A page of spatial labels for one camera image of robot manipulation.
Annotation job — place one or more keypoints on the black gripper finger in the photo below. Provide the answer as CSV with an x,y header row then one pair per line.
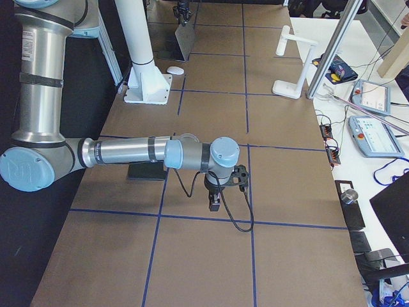
x,y
214,202
184,19

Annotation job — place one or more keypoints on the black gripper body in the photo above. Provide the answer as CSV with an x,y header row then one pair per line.
x,y
210,186
181,8

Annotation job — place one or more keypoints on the grey laptop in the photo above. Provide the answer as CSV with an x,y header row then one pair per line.
x,y
178,44

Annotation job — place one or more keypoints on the white computer mouse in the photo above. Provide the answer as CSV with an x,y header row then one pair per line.
x,y
175,70

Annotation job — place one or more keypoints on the black mouse pad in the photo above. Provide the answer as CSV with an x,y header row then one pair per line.
x,y
152,171

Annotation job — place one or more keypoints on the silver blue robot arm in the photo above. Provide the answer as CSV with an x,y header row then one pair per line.
x,y
40,154

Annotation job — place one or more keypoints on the white desk lamp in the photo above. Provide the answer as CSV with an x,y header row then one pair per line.
x,y
287,88

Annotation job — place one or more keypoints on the white pillar with base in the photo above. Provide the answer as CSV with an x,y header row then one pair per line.
x,y
146,83

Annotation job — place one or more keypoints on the metal rod with claw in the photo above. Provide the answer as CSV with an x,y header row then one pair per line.
x,y
331,94

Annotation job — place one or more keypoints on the space print pencil case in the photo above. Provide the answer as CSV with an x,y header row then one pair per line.
x,y
340,72

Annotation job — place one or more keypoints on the near teach pendant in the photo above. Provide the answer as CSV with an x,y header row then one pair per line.
x,y
373,138

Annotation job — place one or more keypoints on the teach pendant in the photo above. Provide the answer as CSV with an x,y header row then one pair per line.
x,y
373,138
372,97

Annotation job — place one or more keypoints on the far teach pendant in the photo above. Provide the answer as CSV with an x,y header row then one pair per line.
x,y
372,97

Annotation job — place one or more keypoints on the aluminium frame post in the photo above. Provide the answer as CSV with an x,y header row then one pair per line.
x,y
343,24

